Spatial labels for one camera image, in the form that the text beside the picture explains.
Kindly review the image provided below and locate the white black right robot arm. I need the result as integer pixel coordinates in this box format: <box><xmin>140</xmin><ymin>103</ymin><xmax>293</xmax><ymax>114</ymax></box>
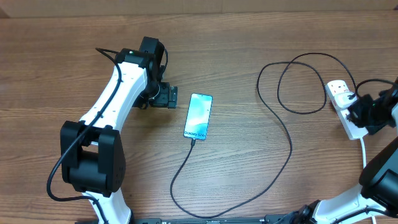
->
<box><xmin>280</xmin><ymin>82</ymin><xmax>397</xmax><ymax>223</ymax></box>

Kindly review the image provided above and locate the blue Galaxy S24 smartphone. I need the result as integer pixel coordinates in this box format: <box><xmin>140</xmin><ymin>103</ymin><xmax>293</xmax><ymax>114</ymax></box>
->
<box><xmin>183</xmin><ymin>93</ymin><xmax>213</xmax><ymax>141</ymax></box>

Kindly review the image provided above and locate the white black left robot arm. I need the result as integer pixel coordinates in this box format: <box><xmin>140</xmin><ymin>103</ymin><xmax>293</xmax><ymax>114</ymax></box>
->
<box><xmin>54</xmin><ymin>37</ymin><xmax>178</xmax><ymax>223</ymax></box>

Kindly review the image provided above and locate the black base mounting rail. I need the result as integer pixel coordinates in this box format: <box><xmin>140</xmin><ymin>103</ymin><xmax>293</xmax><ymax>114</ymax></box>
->
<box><xmin>74</xmin><ymin>213</ymin><xmax>312</xmax><ymax>224</ymax></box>

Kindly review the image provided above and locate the black USB charging cable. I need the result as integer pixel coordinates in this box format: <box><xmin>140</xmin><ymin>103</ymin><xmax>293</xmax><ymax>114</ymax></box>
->
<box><xmin>170</xmin><ymin>52</ymin><xmax>358</xmax><ymax>219</ymax></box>

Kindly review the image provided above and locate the white power strip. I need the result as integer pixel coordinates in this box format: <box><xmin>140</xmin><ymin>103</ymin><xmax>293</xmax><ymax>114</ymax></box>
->
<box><xmin>325</xmin><ymin>80</ymin><xmax>368</xmax><ymax>140</ymax></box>

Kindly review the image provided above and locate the white charger plug adapter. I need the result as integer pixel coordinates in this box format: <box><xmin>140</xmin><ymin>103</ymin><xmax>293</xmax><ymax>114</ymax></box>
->
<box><xmin>333</xmin><ymin>92</ymin><xmax>356</xmax><ymax>110</ymax></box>

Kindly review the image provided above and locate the white power strip cord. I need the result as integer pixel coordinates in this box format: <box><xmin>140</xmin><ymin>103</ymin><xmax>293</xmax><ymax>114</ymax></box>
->
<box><xmin>359</xmin><ymin>138</ymin><xmax>368</xmax><ymax>170</ymax></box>

